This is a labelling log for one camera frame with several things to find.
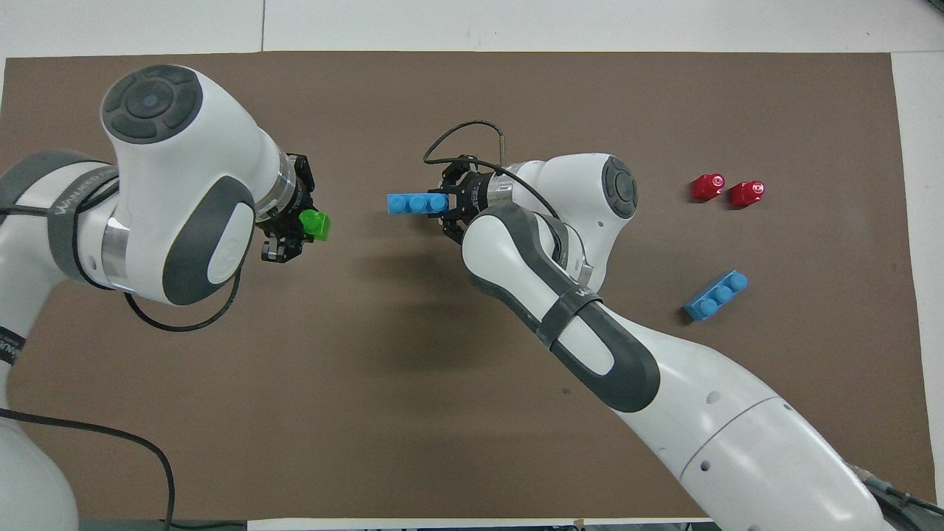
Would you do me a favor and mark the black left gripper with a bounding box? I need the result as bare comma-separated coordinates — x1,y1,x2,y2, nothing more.
257,152,317,265

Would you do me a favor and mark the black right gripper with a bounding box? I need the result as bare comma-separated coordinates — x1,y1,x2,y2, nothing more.
440,154,493,245

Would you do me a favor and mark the green two-stud block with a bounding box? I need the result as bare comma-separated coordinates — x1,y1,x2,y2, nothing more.
298,209,331,243

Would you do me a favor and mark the blue three-stud block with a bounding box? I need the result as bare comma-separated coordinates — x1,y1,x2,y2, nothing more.
386,192,451,217
683,271,749,322

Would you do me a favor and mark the brown table mat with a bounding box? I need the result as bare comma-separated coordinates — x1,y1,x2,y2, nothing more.
0,50,939,521

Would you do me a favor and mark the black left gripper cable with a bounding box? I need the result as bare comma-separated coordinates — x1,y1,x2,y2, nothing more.
122,254,245,333

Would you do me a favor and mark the black left arm base cable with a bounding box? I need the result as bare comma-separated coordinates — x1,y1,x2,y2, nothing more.
0,407,177,531

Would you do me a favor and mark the grey right arm base cable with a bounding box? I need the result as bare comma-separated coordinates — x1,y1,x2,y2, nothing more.
847,462,944,518

